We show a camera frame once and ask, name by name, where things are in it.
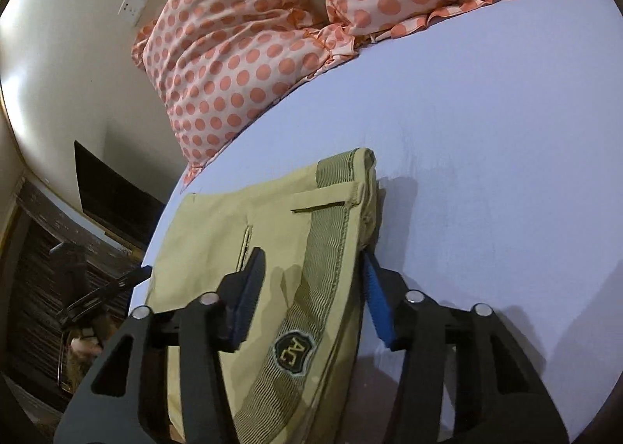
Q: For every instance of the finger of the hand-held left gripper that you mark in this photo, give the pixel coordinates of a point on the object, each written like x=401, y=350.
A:
x=130, y=278

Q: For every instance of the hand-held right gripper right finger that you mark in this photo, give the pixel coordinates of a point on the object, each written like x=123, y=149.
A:
x=378, y=300

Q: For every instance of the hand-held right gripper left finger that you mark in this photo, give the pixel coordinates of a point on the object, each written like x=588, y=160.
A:
x=245, y=293

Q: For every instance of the khaki pants with striped waistband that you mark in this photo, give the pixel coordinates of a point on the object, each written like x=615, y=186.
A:
x=209, y=225

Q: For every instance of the person's left hand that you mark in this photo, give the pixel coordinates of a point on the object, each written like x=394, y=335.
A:
x=86, y=345

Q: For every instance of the dark striped floor mat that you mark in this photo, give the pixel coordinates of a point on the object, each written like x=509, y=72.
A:
x=39, y=249

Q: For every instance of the dark wooden panel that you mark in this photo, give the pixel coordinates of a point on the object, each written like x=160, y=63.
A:
x=112, y=196

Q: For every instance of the light blue bed sheet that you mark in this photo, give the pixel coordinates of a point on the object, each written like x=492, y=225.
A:
x=486, y=142

